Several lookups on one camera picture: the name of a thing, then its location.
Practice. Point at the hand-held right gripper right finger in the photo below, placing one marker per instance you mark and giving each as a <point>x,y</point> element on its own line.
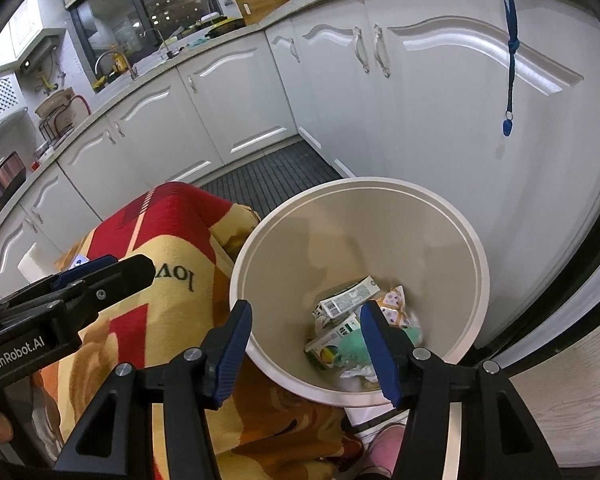
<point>380,350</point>

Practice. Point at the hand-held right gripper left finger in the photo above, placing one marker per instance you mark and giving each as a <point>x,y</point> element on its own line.
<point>232,345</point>

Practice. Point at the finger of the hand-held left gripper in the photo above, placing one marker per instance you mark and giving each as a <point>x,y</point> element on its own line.
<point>125,275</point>
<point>80,271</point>

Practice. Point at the white tissue paper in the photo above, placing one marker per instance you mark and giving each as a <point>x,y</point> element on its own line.
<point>360,371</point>

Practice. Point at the green plush cloth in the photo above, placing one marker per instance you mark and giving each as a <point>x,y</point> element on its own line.
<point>351,352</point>

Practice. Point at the dotted wrapper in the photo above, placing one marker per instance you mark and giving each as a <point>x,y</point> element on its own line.
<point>395,305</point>

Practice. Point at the small white green box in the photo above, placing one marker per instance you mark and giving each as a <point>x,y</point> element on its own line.
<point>330,342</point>

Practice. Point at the white milk carton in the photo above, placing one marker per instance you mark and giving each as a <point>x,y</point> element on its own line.
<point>345,297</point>

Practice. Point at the round white waste bin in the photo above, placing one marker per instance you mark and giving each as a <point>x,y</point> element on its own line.
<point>290,240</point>

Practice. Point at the printed orange red blanket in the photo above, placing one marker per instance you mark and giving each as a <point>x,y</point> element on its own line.
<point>155,240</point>

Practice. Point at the pink slipper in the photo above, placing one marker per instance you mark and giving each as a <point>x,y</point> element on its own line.
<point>385,447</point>

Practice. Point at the dark rice cooker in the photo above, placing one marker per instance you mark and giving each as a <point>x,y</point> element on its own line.
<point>7,180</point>

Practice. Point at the dark ribbed floor mat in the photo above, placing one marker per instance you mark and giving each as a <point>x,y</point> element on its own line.
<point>270,170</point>

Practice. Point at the brass sink faucet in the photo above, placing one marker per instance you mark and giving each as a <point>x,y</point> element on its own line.
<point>116,60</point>

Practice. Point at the kitchen window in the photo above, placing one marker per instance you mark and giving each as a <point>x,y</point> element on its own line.
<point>145,15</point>

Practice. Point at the white kitchen cabinets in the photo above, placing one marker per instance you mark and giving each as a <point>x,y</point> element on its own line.
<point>430,85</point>

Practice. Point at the wooden cutting board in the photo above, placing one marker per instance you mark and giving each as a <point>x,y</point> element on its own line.
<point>252,5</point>

